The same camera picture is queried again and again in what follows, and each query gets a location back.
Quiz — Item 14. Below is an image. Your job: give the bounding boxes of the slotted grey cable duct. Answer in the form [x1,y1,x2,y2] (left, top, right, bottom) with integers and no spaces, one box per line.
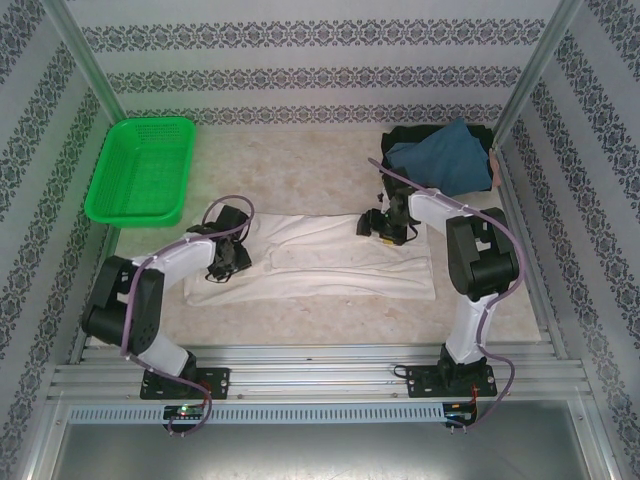
[67,403,446,424]

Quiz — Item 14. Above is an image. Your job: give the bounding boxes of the white cloth towel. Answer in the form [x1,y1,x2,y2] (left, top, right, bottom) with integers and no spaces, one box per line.
[182,209,440,307]

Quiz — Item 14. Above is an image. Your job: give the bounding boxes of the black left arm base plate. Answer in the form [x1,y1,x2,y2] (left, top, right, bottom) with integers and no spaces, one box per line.
[139,367,231,401]

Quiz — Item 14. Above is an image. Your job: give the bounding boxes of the aluminium frame post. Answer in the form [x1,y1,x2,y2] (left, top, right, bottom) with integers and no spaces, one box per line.
[42,0,131,139]
[492,0,589,151]

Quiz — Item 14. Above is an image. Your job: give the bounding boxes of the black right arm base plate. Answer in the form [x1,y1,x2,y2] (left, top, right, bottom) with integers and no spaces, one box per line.
[405,363,499,399]

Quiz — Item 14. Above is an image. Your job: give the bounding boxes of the aluminium mounting rail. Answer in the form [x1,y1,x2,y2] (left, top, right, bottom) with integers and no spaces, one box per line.
[49,342,591,401]

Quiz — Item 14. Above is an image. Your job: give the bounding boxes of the aluminium side rail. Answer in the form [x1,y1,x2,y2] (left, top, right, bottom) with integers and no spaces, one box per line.
[499,149,571,361]
[69,219,121,364]

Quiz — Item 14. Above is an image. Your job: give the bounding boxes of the blue folded t-shirt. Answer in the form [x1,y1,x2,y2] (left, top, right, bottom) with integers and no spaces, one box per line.
[385,121,496,197]

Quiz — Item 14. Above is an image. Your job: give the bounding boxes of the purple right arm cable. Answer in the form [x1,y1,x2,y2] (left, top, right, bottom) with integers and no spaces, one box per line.
[367,157,526,436]

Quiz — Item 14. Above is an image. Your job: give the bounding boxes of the grey sheet metal shelf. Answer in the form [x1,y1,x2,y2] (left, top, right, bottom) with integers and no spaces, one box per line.
[47,422,609,480]

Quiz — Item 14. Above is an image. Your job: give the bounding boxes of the small controller circuit board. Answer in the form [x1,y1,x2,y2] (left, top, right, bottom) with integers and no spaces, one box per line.
[446,403,479,424]
[164,405,206,420]

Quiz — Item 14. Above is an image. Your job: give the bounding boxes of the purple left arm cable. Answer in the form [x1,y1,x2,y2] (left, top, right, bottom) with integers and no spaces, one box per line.
[119,196,256,439]

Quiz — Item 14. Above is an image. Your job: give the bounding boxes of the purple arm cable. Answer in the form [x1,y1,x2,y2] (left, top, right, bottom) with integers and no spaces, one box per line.
[119,196,256,439]
[367,157,526,436]

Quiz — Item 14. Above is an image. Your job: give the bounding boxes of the green plastic basket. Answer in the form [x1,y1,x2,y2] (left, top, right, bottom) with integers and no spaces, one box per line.
[83,116,197,230]

